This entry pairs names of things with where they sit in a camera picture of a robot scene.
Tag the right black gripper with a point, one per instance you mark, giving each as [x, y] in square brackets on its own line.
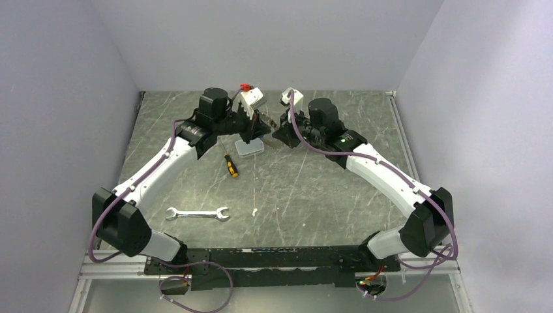
[285, 132]

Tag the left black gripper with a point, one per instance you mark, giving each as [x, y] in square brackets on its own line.
[254, 128]

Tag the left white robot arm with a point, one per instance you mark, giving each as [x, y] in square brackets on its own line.
[118, 213]

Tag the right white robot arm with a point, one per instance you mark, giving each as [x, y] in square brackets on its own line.
[428, 212]

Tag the small grey white box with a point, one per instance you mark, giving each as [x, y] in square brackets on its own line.
[246, 149]

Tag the yellow black screwdriver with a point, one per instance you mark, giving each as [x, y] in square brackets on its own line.
[232, 169]

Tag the silver open-end wrench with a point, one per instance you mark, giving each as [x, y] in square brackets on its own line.
[218, 214]

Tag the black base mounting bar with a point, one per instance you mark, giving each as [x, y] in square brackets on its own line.
[338, 266]

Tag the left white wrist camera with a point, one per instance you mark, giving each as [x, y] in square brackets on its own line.
[251, 99]

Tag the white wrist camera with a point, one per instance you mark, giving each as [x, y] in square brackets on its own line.
[251, 99]
[292, 96]

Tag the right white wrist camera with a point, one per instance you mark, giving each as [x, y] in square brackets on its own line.
[292, 96]

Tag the aluminium rail frame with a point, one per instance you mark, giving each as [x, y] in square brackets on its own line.
[283, 197]

